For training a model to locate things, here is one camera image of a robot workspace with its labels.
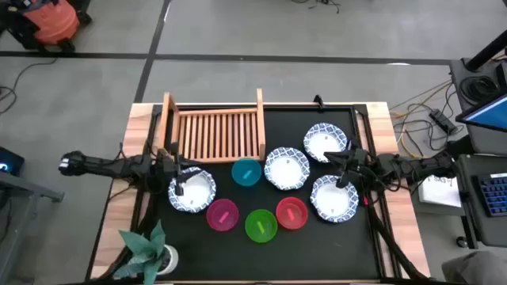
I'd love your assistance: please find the black keyboard with blue keys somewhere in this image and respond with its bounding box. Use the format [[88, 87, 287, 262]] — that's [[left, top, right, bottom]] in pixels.
[[473, 172, 507, 218]]

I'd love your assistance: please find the teal plastic bowl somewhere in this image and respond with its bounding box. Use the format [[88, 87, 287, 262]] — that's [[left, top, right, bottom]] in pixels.
[[231, 158, 263, 188]]

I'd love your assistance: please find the orange shop vacuum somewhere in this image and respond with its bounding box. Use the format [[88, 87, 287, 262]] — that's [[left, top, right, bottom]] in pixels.
[[0, 0, 93, 53]]

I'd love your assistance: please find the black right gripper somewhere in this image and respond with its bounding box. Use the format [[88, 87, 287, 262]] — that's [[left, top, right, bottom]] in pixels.
[[323, 147, 378, 189]]

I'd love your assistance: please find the black table mat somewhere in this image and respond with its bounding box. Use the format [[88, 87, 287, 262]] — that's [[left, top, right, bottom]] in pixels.
[[152, 105, 383, 281]]

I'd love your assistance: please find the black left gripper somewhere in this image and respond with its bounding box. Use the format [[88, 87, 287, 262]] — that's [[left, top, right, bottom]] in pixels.
[[156, 146, 201, 197]]

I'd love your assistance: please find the black power strip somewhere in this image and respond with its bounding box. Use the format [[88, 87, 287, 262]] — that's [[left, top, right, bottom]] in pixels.
[[429, 108, 459, 135]]

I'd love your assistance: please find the white paper sheet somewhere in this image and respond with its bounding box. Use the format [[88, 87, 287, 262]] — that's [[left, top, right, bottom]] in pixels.
[[417, 175, 463, 208]]

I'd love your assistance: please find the black device with blue light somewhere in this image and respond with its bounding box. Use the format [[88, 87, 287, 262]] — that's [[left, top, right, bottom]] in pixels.
[[0, 146, 25, 178]]

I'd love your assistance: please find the green artificial plant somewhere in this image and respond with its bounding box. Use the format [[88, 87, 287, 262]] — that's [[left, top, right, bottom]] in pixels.
[[112, 219, 167, 285]]

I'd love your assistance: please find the white plant pot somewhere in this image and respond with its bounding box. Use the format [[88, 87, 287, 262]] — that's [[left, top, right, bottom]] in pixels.
[[156, 244, 180, 276]]

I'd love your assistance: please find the red plastic bowl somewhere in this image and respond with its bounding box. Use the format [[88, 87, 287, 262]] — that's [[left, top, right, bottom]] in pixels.
[[275, 196, 309, 231]]

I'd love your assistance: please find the wooden slatted shelf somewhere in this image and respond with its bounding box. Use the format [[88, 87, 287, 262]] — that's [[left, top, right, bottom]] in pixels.
[[157, 87, 267, 164]]

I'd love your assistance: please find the green plastic bowl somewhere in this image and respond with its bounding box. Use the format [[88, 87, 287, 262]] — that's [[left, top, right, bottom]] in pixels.
[[244, 208, 279, 244]]

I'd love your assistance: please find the black equipment cart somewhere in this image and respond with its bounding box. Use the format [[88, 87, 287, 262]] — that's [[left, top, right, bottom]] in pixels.
[[449, 57, 507, 250]]

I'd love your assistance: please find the black floor cable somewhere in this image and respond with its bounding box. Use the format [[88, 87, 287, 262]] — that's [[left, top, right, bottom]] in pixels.
[[0, 58, 59, 116]]

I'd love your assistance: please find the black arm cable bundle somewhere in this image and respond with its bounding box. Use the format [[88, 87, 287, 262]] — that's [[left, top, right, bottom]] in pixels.
[[358, 185, 427, 283]]

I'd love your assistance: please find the monitor with blue screen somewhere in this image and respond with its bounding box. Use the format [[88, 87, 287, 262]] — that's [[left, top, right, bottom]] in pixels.
[[455, 93, 507, 134]]

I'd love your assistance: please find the coiled black cable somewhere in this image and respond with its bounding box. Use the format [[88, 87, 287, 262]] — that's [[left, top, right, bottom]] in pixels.
[[459, 74, 498, 105]]

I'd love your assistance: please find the grey metal stand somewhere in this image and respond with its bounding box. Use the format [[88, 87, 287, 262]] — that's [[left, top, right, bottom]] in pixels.
[[0, 172, 65, 285]]

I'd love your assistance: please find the yellow floor cable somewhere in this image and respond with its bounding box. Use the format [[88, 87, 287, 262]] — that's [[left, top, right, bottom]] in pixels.
[[390, 81, 452, 159]]

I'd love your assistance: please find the grey padded chair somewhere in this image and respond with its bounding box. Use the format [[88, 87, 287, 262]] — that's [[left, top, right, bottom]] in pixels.
[[441, 249, 507, 285]]

